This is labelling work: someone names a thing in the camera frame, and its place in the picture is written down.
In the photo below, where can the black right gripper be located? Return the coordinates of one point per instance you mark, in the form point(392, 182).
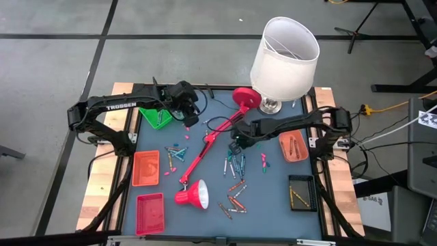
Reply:
point(246, 131)

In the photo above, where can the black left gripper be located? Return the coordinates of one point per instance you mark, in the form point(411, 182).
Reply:
point(182, 97)

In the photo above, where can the red-brown crayon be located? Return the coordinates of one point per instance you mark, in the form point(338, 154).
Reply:
point(172, 148)

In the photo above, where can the orange crayon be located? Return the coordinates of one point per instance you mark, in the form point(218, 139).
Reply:
point(236, 186)

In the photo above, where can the yellow crayon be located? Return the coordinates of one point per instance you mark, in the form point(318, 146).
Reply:
point(301, 198)
point(291, 196)
point(169, 162)

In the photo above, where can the red-orange crayon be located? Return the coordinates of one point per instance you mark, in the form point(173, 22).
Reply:
point(238, 203)

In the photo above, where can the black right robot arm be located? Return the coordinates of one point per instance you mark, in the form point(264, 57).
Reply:
point(307, 121)

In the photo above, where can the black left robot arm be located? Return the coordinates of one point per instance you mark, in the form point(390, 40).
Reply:
point(119, 106)

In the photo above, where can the black power plug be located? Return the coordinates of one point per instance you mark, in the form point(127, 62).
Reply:
point(210, 92)

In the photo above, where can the teal eraser cap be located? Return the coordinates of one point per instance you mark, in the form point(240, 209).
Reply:
point(229, 156)

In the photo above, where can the red desk lamp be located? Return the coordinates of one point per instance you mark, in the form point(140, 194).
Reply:
point(247, 97)

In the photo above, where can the green mesh basket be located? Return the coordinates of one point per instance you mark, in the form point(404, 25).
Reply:
point(152, 121)

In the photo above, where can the orange plastic bin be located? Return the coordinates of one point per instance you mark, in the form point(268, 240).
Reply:
point(288, 158)

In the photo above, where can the white-shade table lamp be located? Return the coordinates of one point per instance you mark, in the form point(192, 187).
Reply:
point(283, 68)

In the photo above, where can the black mesh basket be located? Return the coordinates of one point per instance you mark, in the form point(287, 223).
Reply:
point(304, 182)

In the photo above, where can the orange mesh basket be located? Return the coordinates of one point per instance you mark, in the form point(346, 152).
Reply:
point(145, 169)

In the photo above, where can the wooden side board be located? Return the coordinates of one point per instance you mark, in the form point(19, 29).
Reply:
point(343, 191)
point(97, 191)

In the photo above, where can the red mesh basket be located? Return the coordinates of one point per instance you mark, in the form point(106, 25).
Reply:
point(150, 213)

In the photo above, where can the black tripod stand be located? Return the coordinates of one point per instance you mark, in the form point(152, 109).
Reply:
point(356, 33)

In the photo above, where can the white cardboard box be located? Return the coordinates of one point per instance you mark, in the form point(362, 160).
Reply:
point(372, 212)

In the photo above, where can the grey cabinet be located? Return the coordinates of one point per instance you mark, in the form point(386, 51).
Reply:
point(421, 164)

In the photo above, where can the grey furniture foot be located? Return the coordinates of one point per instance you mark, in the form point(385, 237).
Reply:
point(12, 152)

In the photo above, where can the dark grey tower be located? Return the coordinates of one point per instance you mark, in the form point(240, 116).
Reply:
point(406, 215)

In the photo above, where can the black-white marker tag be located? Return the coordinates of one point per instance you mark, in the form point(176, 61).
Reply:
point(428, 119)

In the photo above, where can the black rig beam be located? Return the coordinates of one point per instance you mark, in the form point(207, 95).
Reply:
point(51, 239)

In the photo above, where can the black desk frame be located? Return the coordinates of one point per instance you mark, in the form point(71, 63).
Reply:
point(403, 88)

